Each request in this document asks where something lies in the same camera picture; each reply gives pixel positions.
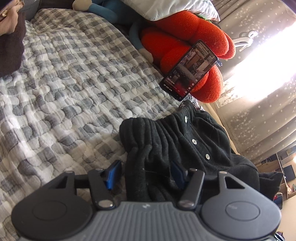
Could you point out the dark brown folded garment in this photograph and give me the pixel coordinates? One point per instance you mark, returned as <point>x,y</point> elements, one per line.
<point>10,53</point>

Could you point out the wooden shelf desk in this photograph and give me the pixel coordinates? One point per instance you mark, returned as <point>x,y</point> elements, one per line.
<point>272,166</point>

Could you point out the white office chair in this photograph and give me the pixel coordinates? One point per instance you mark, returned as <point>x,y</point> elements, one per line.
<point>245,39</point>

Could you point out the black smartphone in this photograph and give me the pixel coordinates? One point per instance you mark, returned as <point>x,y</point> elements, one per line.
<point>188,71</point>

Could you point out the black buttoned pants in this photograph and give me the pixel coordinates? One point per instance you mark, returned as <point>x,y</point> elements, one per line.
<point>166,143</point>

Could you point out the red flower-shaped cushion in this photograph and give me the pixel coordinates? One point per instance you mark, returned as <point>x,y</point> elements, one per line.
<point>185,30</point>

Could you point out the grey flower-print curtain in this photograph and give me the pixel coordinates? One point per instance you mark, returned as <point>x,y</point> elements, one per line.
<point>259,115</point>

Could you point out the white printed pillow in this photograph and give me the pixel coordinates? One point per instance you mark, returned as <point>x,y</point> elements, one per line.
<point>161,8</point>

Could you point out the beige ribbed folded garment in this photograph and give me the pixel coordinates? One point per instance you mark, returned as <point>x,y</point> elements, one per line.
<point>10,20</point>

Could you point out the grey checked quilt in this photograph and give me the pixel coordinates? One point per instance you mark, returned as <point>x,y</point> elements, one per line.
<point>69,92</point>

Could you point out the blue plush toy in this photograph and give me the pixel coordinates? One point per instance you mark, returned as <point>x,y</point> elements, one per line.
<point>108,10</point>

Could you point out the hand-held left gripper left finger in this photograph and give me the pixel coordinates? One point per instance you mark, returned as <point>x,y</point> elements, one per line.
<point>113,176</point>

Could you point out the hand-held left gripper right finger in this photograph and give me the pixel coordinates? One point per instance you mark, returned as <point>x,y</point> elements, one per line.
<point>178,175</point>

